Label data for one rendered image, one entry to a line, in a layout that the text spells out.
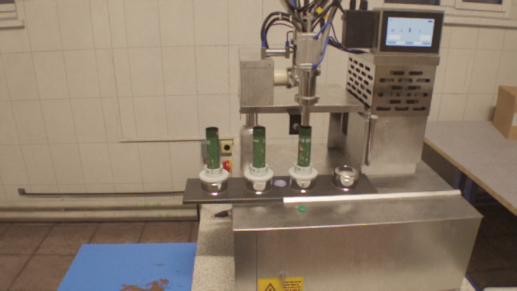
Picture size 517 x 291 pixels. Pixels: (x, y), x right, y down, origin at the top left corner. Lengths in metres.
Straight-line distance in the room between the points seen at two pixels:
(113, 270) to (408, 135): 1.06
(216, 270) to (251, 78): 0.55
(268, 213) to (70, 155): 2.03
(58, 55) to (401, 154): 2.08
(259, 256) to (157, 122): 1.74
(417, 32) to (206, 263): 0.85
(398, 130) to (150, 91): 1.72
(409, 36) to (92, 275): 1.24
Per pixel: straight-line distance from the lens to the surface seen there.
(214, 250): 1.22
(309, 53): 0.84
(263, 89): 0.96
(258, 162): 0.91
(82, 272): 1.48
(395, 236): 0.92
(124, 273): 1.42
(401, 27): 0.98
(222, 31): 2.33
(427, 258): 1.00
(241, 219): 0.85
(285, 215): 0.87
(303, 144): 0.90
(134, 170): 2.65
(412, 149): 1.08
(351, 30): 0.96
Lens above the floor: 1.48
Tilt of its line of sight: 22 degrees down
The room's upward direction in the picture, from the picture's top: straight up
